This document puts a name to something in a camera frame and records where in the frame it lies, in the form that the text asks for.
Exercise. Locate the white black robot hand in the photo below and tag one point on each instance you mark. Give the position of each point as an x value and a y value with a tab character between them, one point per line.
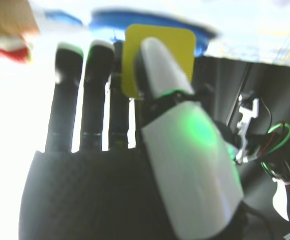
97	195

